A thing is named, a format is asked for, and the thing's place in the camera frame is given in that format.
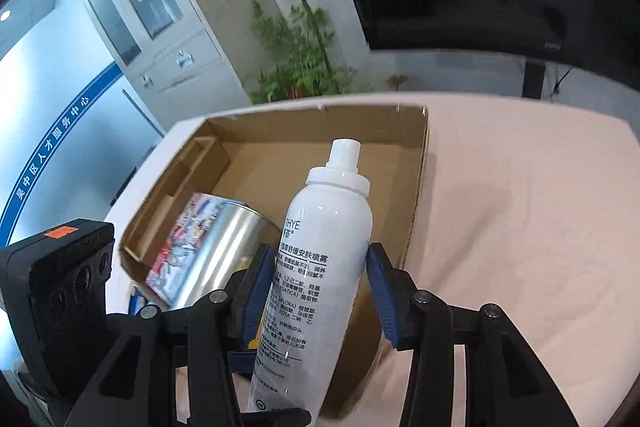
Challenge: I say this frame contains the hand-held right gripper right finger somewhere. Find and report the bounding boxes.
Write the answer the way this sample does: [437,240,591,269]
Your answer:
[366,242,581,427]

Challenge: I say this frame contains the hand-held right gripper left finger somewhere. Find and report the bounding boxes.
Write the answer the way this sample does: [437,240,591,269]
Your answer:
[65,244,312,427]

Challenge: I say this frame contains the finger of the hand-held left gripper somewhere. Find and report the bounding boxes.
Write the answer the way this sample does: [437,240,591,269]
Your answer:
[129,286,157,315]

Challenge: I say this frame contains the white spray bottle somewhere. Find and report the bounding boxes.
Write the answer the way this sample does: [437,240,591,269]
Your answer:
[247,138,374,415]

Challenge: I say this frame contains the cardboard box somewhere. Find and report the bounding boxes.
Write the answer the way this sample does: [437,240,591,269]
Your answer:
[117,104,431,420]

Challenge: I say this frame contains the silver foil snack packet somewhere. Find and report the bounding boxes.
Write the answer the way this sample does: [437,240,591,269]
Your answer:
[170,201,284,314]

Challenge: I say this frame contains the colourful printed packet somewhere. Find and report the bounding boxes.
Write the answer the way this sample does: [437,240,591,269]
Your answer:
[145,192,227,304]

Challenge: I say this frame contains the white tablecloth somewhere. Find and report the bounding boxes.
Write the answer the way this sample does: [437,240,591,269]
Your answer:
[0,91,640,427]

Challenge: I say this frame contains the green bamboo plant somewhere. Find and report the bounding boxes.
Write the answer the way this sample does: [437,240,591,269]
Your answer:
[176,0,375,106]

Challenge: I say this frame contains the black monitor stand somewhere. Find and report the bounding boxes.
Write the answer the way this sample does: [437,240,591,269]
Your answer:
[522,57,547,100]

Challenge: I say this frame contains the white cabinet with glass doors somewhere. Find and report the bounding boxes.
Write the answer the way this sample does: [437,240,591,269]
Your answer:
[79,0,252,106]

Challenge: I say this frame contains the black cable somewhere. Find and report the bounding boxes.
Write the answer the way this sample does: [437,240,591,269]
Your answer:
[549,67,575,98]

